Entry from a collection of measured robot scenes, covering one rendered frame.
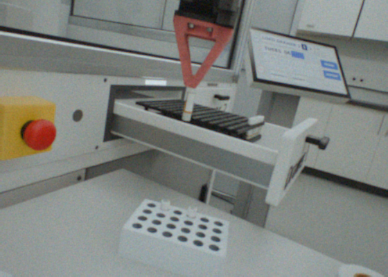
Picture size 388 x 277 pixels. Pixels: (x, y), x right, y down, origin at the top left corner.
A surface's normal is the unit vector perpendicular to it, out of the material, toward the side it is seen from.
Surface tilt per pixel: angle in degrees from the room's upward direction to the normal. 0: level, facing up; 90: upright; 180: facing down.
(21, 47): 90
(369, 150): 90
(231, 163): 90
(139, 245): 90
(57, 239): 0
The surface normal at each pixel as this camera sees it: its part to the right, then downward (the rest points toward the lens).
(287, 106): 0.27, 0.27
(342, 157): -0.37, 0.14
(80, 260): 0.19, -0.96
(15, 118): 0.86, 0.27
